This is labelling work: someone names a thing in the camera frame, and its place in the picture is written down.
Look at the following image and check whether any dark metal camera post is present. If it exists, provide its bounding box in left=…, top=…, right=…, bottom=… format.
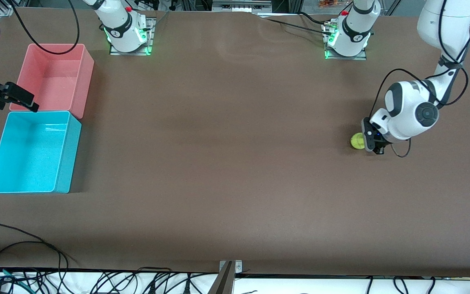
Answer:
left=207, top=261, right=235, bottom=294

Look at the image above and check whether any pink plastic bin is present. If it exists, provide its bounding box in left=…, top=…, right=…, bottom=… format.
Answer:
left=9, top=43, right=95, bottom=119

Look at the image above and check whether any grey metal mounting plate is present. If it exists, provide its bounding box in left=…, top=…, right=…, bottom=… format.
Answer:
left=219, top=260, right=242, bottom=274

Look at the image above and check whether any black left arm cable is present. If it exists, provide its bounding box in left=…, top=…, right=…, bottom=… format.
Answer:
left=368, top=24, right=470, bottom=158

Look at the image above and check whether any black right arm cable loop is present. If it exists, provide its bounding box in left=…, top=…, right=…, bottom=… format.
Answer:
left=13, top=0, right=80, bottom=54

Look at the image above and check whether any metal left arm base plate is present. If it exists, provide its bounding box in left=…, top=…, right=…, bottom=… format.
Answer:
left=324, top=20, right=367, bottom=60

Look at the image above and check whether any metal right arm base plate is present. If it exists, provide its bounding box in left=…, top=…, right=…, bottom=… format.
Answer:
left=110, top=18, right=154, bottom=56

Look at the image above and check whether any arched black table cable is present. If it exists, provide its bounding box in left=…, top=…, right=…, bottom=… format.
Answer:
left=0, top=241, right=63, bottom=282

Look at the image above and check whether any grey power strip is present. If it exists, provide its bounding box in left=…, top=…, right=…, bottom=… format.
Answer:
left=212, top=0, right=273, bottom=13

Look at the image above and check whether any silver aluminium frame rail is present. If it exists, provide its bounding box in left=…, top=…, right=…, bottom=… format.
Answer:
left=0, top=0, right=29, bottom=17

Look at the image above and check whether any blue plastic bin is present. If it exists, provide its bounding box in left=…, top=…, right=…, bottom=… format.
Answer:
left=0, top=111, right=82, bottom=194

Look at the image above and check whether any black base cable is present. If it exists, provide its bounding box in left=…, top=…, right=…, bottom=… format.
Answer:
left=257, top=16, right=334, bottom=36

